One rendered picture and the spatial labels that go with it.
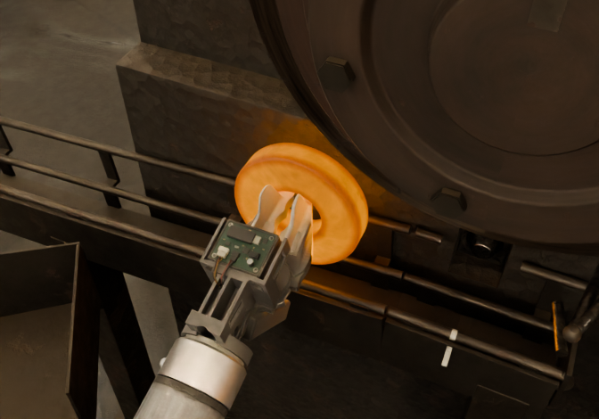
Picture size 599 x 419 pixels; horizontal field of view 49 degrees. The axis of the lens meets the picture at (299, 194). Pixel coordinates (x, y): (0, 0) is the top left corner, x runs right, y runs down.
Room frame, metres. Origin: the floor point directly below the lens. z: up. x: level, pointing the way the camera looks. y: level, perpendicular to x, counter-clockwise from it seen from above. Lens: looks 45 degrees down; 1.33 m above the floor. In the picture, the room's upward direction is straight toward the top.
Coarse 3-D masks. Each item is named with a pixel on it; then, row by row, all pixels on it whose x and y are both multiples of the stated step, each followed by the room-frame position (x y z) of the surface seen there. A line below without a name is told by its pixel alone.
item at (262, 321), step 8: (288, 304) 0.43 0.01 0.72; (256, 312) 0.38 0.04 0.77; (264, 312) 0.39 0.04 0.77; (280, 312) 0.41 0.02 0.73; (256, 320) 0.37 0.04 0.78; (264, 320) 0.38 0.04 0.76; (272, 320) 0.39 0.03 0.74; (280, 320) 0.41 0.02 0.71; (248, 328) 0.36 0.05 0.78; (256, 328) 0.36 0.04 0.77; (264, 328) 0.38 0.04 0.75; (248, 336) 0.35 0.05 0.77; (256, 336) 0.36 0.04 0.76
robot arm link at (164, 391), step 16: (160, 384) 0.29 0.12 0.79; (176, 384) 0.29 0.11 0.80; (144, 400) 0.28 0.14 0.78; (160, 400) 0.27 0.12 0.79; (176, 400) 0.27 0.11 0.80; (192, 400) 0.27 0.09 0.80; (208, 400) 0.28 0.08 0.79; (144, 416) 0.26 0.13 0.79; (160, 416) 0.26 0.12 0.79; (176, 416) 0.26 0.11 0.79; (192, 416) 0.26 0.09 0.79; (208, 416) 0.27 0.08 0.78; (224, 416) 0.28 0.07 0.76
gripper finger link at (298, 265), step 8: (312, 232) 0.47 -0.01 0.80; (304, 240) 0.45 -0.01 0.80; (312, 240) 0.46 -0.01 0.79; (304, 248) 0.44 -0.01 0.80; (312, 248) 0.45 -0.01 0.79; (288, 256) 0.43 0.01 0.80; (296, 256) 0.43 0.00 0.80; (304, 256) 0.43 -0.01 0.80; (312, 256) 0.44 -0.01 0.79; (288, 264) 0.43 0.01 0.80; (296, 264) 0.43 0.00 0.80; (304, 264) 0.42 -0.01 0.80; (296, 272) 0.42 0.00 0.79; (304, 272) 0.42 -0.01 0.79; (296, 280) 0.41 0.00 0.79; (288, 288) 0.41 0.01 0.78; (296, 288) 0.40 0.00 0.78
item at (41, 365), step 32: (0, 256) 0.50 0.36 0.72; (32, 256) 0.51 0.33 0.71; (64, 256) 0.51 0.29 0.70; (0, 288) 0.50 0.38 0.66; (32, 288) 0.50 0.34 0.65; (64, 288) 0.51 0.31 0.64; (0, 320) 0.49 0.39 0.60; (32, 320) 0.49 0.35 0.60; (64, 320) 0.48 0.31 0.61; (96, 320) 0.48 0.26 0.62; (0, 352) 0.44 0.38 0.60; (32, 352) 0.44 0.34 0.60; (64, 352) 0.44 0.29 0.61; (96, 352) 0.43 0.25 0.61; (0, 384) 0.40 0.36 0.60; (32, 384) 0.39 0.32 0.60; (64, 384) 0.39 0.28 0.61; (96, 384) 0.39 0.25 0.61; (0, 416) 0.35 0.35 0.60; (32, 416) 0.35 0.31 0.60; (64, 416) 0.35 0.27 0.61
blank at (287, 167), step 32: (256, 160) 0.53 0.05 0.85; (288, 160) 0.51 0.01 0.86; (320, 160) 0.51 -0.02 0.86; (256, 192) 0.52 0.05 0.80; (320, 192) 0.49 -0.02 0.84; (352, 192) 0.49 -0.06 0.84; (288, 224) 0.52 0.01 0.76; (320, 224) 0.51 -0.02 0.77; (352, 224) 0.47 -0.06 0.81; (320, 256) 0.49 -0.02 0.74
